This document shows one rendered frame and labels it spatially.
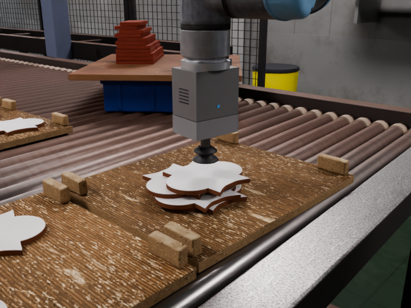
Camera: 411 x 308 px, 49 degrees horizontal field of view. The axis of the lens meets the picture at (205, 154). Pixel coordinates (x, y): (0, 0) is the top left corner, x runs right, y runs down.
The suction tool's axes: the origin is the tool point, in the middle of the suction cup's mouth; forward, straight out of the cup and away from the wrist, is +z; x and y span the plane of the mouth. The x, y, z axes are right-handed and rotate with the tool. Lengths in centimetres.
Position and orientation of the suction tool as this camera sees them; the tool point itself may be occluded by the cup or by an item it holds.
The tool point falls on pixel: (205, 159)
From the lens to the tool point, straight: 73.7
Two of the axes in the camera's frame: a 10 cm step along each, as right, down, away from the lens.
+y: -7.8, 2.0, -5.9
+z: 0.0, 9.4, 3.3
